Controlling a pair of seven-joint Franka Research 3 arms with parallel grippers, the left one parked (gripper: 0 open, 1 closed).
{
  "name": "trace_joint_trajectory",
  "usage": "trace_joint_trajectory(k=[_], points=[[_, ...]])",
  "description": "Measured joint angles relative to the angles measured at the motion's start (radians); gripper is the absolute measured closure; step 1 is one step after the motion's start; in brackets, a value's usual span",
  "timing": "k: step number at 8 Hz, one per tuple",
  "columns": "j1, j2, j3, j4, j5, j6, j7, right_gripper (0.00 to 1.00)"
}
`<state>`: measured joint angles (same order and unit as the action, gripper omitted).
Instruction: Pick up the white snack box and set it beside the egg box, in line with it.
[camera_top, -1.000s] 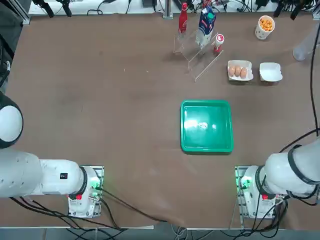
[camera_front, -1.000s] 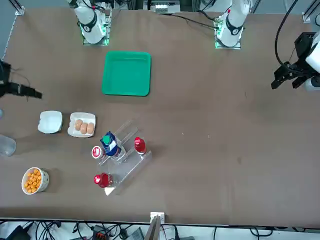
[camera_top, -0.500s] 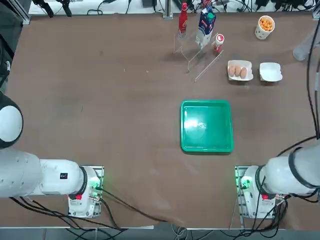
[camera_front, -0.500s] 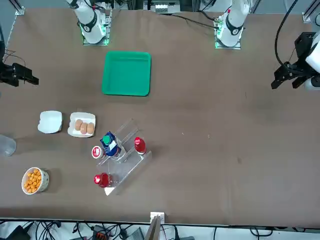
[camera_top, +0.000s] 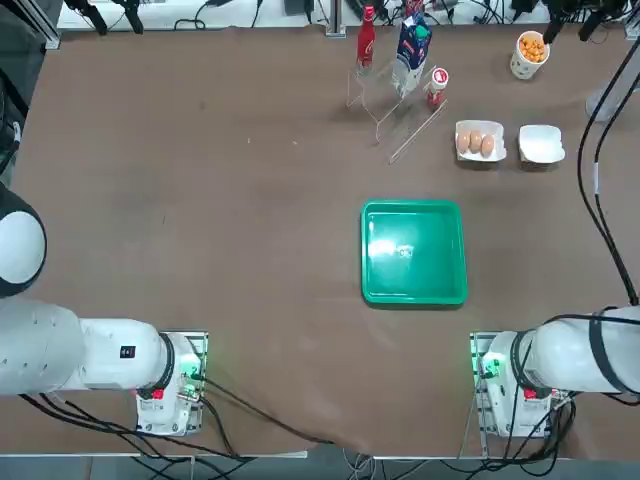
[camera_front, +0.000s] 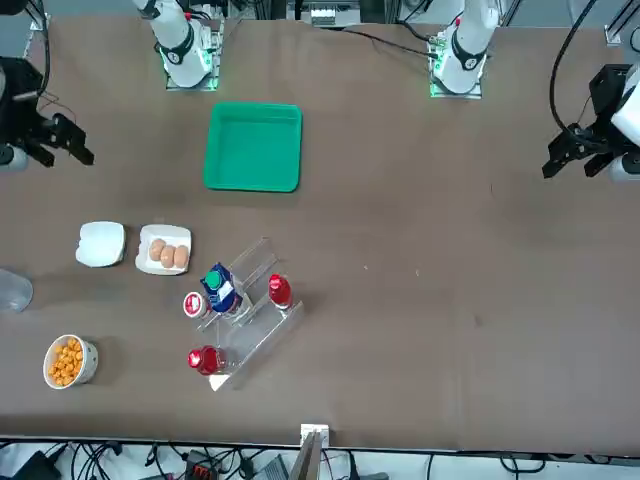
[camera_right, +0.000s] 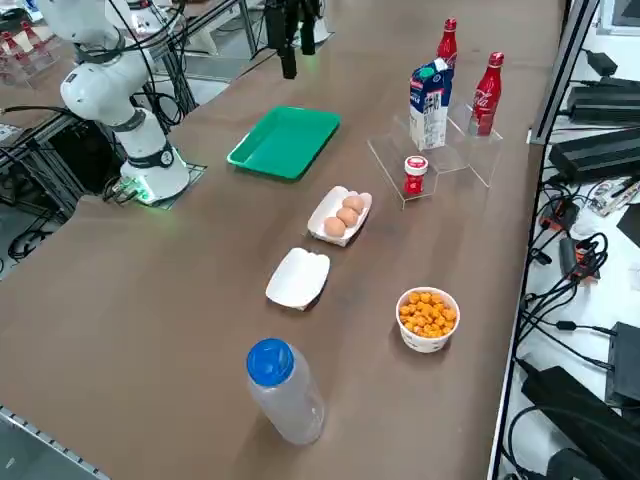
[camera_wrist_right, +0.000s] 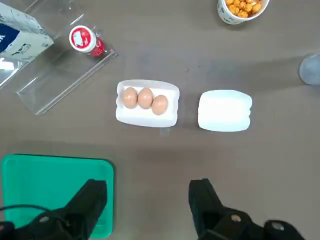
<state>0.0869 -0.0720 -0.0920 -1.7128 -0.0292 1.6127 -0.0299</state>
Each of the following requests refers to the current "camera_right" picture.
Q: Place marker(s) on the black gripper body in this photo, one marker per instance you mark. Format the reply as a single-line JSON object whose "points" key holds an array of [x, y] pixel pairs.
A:
{"points": [[295, 7]]}

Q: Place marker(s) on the white paper snack box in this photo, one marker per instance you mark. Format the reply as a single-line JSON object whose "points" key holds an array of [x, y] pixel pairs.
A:
{"points": [[297, 277]]}

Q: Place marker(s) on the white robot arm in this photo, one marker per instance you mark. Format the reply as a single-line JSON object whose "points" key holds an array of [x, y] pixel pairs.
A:
{"points": [[145, 145]]}

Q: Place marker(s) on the white paper egg box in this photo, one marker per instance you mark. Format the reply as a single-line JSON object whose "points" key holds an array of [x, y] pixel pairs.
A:
{"points": [[326, 204]]}

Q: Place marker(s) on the brown egg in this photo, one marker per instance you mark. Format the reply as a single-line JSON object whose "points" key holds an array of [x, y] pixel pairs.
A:
{"points": [[335, 226], [347, 215], [354, 202]]}

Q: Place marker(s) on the white paper snack cup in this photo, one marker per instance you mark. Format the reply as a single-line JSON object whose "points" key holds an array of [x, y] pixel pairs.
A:
{"points": [[425, 341]]}

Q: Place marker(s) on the black flat box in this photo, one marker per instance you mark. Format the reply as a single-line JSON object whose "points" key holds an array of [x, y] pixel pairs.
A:
{"points": [[626, 370]]}

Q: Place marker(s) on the green plastic tray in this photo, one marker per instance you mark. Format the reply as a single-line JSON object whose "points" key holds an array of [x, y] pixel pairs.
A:
{"points": [[285, 140]]}

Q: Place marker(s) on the red cola bottle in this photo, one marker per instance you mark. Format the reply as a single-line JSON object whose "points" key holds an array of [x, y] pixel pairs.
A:
{"points": [[446, 47], [486, 95]]}

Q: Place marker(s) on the blue white milk carton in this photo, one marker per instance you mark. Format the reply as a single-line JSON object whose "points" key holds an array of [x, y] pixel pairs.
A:
{"points": [[427, 115]]}

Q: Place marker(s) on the red jar white lid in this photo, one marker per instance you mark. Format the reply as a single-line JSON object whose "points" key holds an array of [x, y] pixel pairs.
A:
{"points": [[415, 181]]}

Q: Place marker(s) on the clear acrylic step shelf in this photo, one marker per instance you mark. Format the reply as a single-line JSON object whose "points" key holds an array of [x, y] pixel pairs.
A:
{"points": [[450, 160]]}

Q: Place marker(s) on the clear rack with red bottles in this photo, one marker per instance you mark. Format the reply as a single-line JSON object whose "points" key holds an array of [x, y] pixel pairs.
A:
{"points": [[20, 52]]}

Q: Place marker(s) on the orange puffed snacks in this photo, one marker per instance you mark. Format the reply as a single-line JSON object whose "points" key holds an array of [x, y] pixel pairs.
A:
{"points": [[426, 312]]}

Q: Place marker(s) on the small black adapter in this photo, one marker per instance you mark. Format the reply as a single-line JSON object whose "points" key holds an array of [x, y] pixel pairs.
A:
{"points": [[602, 62]]}

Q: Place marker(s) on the large black power brick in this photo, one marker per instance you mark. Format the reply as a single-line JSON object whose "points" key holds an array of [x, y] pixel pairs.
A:
{"points": [[605, 102], [595, 152]]}

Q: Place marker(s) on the orange black connector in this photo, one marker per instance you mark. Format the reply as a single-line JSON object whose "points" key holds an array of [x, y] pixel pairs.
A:
{"points": [[560, 215], [580, 262]]}

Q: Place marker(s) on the clear bottle blue lid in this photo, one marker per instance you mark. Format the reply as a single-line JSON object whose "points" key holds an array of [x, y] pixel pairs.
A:
{"points": [[290, 400]]}

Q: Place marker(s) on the long black power brick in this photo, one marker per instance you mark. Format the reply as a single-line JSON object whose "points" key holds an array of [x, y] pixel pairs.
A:
{"points": [[575, 415]]}

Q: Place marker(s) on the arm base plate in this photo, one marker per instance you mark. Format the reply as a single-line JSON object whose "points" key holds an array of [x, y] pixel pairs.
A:
{"points": [[196, 172]]}

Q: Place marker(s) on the aluminium frame post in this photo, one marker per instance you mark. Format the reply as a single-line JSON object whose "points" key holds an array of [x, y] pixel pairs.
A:
{"points": [[560, 80]]}

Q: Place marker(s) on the black aluminium frame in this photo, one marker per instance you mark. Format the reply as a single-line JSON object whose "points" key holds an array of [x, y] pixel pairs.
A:
{"points": [[30, 160]]}

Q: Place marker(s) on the aluminium table edge rail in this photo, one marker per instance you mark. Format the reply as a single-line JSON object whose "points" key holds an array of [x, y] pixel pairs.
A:
{"points": [[50, 442]]}

